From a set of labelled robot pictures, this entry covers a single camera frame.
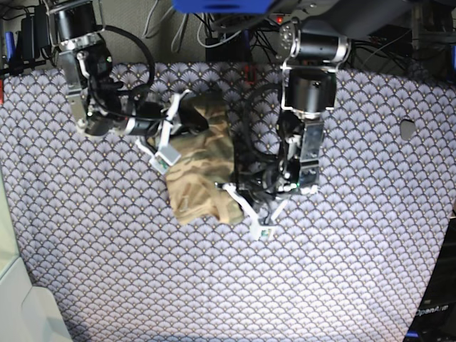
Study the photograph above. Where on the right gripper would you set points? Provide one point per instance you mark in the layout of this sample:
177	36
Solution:
179	118

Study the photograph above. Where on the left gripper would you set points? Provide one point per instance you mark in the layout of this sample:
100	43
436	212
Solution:
267	183

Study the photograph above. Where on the camouflage T-shirt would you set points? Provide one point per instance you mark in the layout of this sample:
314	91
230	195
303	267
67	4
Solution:
205	158

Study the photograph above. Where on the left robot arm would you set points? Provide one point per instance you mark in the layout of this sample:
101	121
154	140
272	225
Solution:
311	51

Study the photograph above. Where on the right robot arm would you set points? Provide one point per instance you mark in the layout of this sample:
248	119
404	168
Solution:
101	105

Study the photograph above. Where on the purple fan-pattern table cloth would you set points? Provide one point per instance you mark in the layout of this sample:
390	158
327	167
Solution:
94	225

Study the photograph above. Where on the red and black clamp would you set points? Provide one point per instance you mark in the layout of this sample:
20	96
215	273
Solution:
250	73

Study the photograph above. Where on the black power adapter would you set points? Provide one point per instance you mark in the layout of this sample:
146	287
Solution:
34	34

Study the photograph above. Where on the black OpenArm box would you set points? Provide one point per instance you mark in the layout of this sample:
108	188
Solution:
435	317

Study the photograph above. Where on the white plastic bin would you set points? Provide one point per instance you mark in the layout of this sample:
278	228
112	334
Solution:
28	312

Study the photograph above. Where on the blue plastic mount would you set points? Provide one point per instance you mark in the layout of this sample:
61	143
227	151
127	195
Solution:
222	6

